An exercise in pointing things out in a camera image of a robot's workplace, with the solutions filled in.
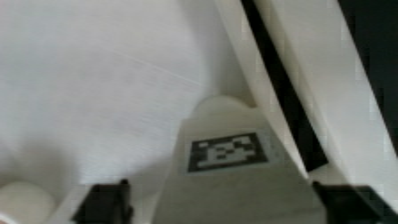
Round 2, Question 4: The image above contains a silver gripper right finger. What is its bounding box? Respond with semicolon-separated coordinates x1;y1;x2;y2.
308;166;398;224

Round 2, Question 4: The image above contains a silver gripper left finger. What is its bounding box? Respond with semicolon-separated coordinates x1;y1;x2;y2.
50;179;136;224

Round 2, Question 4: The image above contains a white table leg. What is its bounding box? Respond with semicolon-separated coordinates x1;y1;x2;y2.
152;96;328;224

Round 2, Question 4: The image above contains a white square table top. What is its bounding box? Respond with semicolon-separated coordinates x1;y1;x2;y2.
0;0;310;224

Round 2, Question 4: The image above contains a white right wall bar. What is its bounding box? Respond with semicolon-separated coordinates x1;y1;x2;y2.
257;0;398;203

